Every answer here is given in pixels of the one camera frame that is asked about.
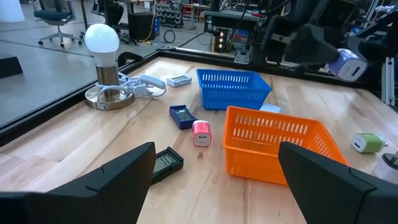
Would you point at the brass lamp with white bulb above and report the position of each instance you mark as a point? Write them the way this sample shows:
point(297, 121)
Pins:
point(102, 40)

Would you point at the orange plastic basket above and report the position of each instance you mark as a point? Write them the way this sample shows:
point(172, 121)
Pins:
point(248, 165)

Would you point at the black table clamp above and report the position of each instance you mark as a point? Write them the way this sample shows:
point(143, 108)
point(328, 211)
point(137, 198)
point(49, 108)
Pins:
point(129, 57)

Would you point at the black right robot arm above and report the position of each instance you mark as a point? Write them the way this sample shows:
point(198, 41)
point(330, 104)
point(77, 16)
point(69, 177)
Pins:
point(273, 31)

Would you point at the silver aluminium extrusion bar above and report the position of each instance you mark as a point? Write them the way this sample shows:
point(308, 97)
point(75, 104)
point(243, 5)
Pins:
point(388, 77)

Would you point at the dark blue digital display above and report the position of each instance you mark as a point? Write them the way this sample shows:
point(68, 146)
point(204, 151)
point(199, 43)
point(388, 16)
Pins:
point(182, 116)

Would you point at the pink and white wall charger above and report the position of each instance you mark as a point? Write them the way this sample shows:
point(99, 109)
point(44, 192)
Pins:
point(201, 132)

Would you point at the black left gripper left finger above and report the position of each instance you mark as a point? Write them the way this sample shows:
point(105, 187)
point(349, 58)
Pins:
point(93, 199)

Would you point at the blue plastic basket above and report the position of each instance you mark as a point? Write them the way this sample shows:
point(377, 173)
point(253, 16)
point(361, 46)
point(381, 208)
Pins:
point(230, 93)

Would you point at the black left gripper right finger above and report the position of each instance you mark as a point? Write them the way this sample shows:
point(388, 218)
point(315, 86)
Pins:
point(326, 193)

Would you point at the black bin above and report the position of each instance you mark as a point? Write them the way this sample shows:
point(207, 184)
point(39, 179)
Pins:
point(141, 25)

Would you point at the purple and white wall charger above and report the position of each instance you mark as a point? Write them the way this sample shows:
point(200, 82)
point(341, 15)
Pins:
point(348, 67)

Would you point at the green and white wall charger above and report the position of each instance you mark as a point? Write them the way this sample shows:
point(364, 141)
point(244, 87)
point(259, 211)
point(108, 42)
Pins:
point(368, 143)

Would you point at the white digital display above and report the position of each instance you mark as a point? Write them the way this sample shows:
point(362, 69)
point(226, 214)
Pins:
point(178, 81)

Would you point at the black wedge block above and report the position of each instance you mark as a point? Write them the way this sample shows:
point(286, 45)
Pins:
point(9, 65)

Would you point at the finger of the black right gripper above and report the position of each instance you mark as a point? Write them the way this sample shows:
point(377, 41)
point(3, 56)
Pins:
point(311, 46)
point(376, 46)

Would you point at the gray work table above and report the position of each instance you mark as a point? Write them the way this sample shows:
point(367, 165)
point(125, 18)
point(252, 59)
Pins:
point(231, 18)

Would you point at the blue office chair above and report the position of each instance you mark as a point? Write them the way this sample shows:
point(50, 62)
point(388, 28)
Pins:
point(53, 15)

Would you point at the parts storage shelf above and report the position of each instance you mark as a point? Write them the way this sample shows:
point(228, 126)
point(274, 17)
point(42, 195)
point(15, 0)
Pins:
point(169, 12)

